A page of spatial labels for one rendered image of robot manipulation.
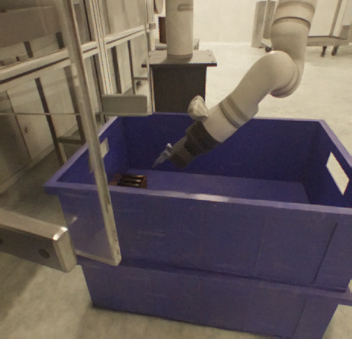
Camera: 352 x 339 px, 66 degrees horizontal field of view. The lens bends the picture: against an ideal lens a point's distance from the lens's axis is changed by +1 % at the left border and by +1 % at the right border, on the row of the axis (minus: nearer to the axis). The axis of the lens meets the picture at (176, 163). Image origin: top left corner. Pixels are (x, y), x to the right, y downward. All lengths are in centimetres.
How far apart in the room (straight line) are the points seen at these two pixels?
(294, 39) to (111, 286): 68
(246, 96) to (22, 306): 81
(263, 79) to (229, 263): 37
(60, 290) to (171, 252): 44
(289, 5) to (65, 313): 89
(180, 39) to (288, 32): 46
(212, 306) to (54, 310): 44
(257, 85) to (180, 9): 49
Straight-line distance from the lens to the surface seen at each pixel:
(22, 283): 100
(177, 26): 96
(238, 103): 56
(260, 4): 483
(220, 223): 52
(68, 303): 91
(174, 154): 62
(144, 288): 72
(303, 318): 75
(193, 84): 95
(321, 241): 56
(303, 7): 60
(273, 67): 53
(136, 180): 75
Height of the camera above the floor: 73
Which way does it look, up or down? 32 degrees down
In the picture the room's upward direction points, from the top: 1 degrees counter-clockwise
